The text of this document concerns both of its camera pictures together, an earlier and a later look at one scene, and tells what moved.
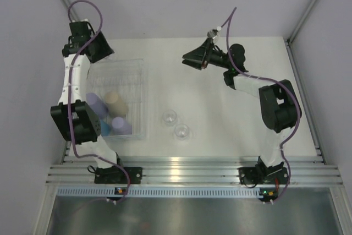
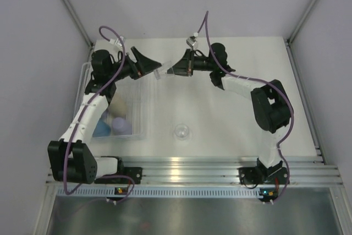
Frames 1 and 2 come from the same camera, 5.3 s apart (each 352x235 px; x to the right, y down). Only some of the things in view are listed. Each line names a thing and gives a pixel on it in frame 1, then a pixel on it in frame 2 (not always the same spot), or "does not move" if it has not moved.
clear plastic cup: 181,131 does not move
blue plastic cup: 105,129 does not move
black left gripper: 104,49 -> 146,65
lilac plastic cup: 120,127 does not move
